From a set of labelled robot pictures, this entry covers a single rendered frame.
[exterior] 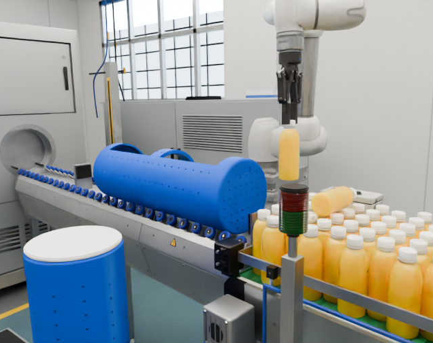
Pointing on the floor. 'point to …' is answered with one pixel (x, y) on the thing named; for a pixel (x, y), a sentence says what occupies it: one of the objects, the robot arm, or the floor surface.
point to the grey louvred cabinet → (194, 126)
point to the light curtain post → (114, 102)
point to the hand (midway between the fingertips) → (289, 113)
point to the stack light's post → (291, 299)
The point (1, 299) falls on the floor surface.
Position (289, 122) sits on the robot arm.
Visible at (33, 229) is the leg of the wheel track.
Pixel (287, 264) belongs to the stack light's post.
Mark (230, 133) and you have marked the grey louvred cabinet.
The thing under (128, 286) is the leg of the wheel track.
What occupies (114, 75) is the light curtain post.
